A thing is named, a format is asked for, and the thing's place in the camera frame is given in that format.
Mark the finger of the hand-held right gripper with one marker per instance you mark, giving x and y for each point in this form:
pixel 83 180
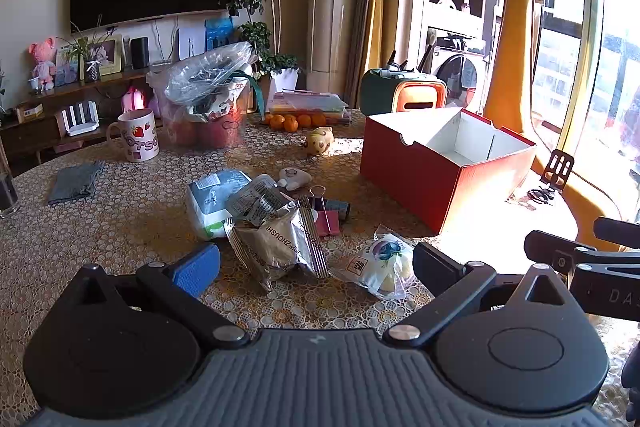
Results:
pixel 620 233
pixel 552 252

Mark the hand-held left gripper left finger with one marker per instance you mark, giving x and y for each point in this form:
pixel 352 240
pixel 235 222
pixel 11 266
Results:
pixel 196 268

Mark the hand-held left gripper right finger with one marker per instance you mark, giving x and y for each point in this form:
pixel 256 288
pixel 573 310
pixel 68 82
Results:
pixel 436 266

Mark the brown silver snack packet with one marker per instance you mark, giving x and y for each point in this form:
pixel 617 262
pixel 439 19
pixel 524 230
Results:
pixel 280 249

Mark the silver black-print packet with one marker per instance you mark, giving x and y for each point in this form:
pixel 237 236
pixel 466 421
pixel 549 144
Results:
pixel 245 197
pixel 278 208

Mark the red cardboard box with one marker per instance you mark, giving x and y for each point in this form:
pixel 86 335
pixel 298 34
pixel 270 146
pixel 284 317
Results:
pixel 425 172

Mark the lace-covered desktop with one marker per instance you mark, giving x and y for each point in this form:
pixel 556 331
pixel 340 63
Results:
pixel 130 227

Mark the clear pastry packet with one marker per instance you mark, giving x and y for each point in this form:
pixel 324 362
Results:
pixel 380 264

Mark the black clip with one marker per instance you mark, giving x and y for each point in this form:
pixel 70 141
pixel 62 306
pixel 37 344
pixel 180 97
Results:
pixel 541 196

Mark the white green tissue pack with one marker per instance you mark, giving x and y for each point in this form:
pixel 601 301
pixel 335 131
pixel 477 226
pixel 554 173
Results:
pixel 207 207

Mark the black slotted stand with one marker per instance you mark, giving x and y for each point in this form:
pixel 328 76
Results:
pixel 557 168

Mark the pink binder clip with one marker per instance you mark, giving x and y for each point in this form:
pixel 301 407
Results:
pixel 325 219

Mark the small white toy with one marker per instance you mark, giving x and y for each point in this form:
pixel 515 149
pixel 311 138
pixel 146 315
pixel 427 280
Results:
pixel 295 177

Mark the white strawberry mug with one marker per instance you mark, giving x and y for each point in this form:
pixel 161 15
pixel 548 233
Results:
pixel 135 137

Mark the grey cloth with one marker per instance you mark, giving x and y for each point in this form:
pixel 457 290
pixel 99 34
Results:
pixel 75 182

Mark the orange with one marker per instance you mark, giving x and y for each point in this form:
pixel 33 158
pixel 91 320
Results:
pixel 267 118
pixel 277 122
pixel 304 120
pixel 318 119
pixel 290 123

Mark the yellow bear toy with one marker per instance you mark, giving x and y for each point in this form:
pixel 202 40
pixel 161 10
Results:
pixel 320 140

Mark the green orange storage case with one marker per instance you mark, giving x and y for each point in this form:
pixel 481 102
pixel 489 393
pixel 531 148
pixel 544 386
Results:
pixel 400 89

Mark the clear plastic bag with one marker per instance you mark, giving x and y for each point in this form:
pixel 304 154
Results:
pixel 205 87

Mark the white router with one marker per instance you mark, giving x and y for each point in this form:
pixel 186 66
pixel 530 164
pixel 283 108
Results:
pixel 77 119

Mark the white washing machine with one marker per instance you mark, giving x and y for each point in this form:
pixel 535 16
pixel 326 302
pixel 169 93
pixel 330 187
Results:
pixel 462 74

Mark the stack of folders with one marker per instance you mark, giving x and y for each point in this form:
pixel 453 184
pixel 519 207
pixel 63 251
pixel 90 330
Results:
pixel 307 103

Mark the sliding glass window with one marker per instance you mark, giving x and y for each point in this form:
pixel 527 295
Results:
pixel 600 32

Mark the white plant pot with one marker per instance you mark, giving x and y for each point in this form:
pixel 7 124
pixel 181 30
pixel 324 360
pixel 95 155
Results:
pixel 285 82

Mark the wooden TV cabinet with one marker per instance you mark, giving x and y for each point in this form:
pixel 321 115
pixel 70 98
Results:
pixel 30 137

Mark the black speaker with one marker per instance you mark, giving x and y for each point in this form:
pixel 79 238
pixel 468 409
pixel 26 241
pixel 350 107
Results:
pixel 140 53

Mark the yellow giraffe figure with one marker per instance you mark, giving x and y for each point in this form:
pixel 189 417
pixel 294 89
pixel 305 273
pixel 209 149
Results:
pixel 515 32

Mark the white board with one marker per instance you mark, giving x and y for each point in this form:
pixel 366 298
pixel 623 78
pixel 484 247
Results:
pixel 191 43

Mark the small cardboard box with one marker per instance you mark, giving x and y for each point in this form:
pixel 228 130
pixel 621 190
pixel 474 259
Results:
pixel 29 112

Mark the blue picture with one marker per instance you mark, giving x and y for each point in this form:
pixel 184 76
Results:
pixel 220 33

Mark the potted grass plant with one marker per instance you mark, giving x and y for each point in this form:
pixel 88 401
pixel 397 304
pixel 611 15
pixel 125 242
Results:
pixel 90 52

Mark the pink plush doll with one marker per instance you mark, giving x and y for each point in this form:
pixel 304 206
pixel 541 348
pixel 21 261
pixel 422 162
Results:
pixel 42 62

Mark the white detergent bottle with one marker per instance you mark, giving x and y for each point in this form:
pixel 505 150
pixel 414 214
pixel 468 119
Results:
pixel 445 1

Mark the yellow curtain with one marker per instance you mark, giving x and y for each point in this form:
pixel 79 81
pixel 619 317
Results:
pixel 375 7

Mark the photo frame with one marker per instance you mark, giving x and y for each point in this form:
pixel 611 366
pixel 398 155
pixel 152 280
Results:
pixel 107 54

